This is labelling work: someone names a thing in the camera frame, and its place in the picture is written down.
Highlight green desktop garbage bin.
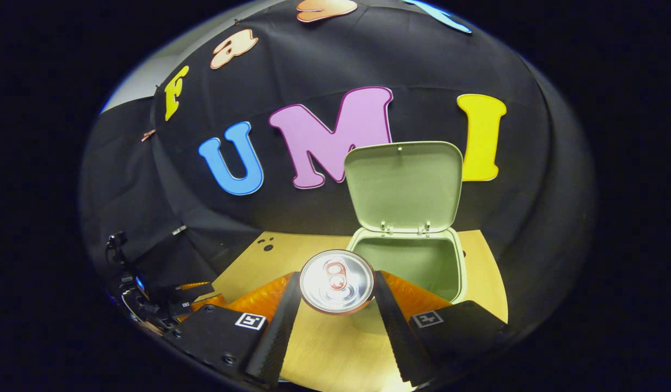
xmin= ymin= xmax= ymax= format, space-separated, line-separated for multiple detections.
xmin=343 ymin=140 xmax=467 ymax=334

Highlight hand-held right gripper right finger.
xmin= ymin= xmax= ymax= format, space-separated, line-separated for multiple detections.
xmin=372 ymin=269 xmax=510 ymax=387

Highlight black backdrop cloth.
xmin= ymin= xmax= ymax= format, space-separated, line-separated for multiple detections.
xmin=81 ymin=0 xmax=594 ymax=338

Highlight silver-topped pop can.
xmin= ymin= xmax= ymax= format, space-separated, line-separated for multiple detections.
xmin=299 ymin=249 xmax=376 ymax=315

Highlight wooden desktop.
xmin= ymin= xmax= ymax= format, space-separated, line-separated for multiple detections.
xmin=210 ymin=230 xmax=509 ymax=392

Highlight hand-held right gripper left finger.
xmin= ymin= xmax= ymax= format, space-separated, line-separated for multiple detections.
xmin=164 ymin=271 xmax=303 ymax=388

